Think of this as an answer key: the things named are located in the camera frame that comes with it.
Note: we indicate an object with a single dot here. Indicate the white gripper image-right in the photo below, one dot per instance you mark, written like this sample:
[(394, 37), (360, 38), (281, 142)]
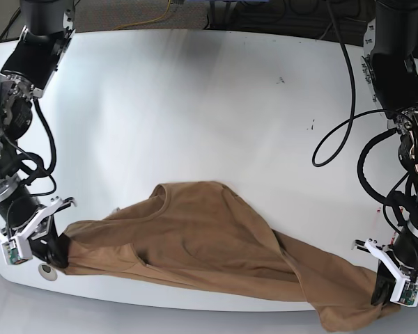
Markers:
[(397, 259)]

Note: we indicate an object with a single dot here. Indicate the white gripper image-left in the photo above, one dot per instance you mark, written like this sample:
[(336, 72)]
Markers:
[(29, 219)]

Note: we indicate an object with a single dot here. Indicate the brown t-shirt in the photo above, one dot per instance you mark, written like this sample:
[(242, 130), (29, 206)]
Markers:
[(204, 236)]

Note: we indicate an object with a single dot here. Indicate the grey table grommet left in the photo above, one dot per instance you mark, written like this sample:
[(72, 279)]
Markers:
[(47, 272)]

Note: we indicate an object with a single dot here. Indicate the red tape rectangle marking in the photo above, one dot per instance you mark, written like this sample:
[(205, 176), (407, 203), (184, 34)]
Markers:
[(384, 233)]

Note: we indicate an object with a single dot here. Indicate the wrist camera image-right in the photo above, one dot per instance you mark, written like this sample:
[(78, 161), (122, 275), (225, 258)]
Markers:
[(405, 293)]

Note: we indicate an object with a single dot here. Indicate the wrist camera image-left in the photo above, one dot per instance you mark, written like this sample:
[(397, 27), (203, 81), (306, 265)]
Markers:
[(16, 250)]

